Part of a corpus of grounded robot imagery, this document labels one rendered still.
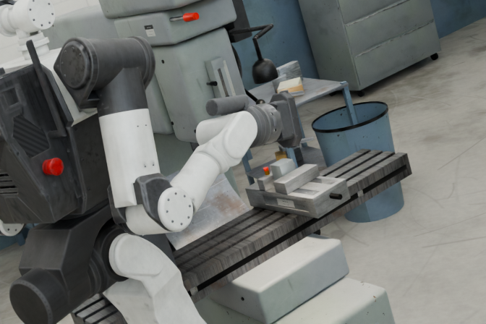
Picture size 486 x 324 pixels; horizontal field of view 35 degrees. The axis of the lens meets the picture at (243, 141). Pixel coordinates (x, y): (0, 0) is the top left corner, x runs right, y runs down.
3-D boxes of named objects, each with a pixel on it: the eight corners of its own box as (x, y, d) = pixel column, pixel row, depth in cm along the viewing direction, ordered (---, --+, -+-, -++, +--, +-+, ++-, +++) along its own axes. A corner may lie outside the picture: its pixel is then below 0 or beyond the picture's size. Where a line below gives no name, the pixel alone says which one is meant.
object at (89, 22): (205, 45, 251) (186, -15, 245) (146, 69, 239) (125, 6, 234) (103, 53, 317) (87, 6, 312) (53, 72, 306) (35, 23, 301)
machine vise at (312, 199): (351, 198, 249) (342, 167, 247) (318, 218, 241) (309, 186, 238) (281, 188, 277) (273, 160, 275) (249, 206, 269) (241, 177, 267)
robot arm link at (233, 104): (274, 143, 161) (237, 151, 153) (236, 150, 169) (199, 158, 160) (262, 90, 161) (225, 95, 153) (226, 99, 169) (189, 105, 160)
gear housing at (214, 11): (240, 19, 231) (231, -14, 228) (172, 45, 219) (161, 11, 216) (184, 26, 258) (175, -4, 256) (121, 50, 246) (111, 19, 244)
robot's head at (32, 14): (38, 44, 147) (22, -2, 145) (6, 52, 154) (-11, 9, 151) (64, 35, 152) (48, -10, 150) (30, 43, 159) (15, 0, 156)
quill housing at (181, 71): (259, 121, 241) (229, 22, 233) (205, 147, 231) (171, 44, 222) (226, 119, 257) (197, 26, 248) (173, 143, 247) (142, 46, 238)
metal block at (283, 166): (297, 175, 259) (292, 158, 258) (284, 182, 256) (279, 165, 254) (287, 173, 263) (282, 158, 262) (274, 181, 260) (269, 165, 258)
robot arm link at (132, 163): (150, 239, 132) (125, 109, 132) (103, 244, 141) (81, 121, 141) (198, 226, 140) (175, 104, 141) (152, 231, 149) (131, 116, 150)
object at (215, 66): (242, 123, 233) (221, 56, 227) (231, 128, 231) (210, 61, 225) (234, 123, 236) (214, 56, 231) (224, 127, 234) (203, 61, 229)
